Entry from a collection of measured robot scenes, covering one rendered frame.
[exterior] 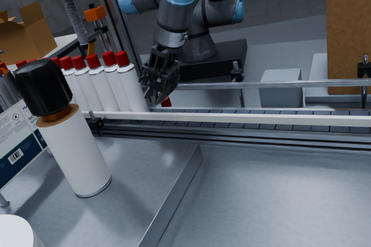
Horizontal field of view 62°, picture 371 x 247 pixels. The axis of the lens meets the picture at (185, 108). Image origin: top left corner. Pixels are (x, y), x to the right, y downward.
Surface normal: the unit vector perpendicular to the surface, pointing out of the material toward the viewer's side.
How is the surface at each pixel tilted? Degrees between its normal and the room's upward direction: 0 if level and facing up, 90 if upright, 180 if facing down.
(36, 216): 0
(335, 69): 90
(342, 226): 0
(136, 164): 0
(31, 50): 90
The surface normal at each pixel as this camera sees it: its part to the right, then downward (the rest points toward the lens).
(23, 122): 0.91, -0.03
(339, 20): -0.40, 0.53
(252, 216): -0.24, -0.85
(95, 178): 0.62, 0.24
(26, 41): -0.15, 0.51
